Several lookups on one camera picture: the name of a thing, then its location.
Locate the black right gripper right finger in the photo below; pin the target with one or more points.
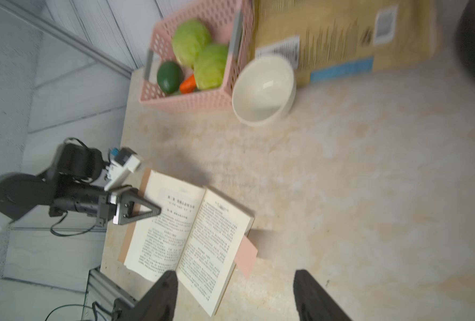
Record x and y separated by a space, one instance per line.
313 302

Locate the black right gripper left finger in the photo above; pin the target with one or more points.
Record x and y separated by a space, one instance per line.
158 303

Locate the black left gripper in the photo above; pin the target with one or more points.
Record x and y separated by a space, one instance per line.
127 205

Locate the brown paperback book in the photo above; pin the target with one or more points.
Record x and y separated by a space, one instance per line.
197 235

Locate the pink sticky note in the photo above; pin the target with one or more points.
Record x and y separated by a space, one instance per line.
245 258

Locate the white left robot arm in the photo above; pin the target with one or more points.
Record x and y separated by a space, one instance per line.
79 180

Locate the orange carrot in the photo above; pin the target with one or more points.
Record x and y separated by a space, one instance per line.
188 85

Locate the dark green avocado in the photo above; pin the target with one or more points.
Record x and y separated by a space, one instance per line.
169 77

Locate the green cabbage front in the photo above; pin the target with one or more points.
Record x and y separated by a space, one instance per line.
209 69

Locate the green cabbage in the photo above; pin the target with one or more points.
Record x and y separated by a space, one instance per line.
189 40
209 69

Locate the pink plastic basket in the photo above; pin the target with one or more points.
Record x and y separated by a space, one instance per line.
230 23

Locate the green cabbage back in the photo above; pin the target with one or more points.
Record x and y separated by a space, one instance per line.
189 40

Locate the cream ceramic bowl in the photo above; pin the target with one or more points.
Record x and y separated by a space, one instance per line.
264 91

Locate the yellow paper food bag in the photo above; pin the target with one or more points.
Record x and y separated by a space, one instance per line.
327 40

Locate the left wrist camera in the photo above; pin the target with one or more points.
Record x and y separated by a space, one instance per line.
122 162

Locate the aluminium front rail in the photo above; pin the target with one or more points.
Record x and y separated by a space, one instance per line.
102 293

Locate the left aluminium corner post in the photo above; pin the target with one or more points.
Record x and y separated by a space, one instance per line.
65 37

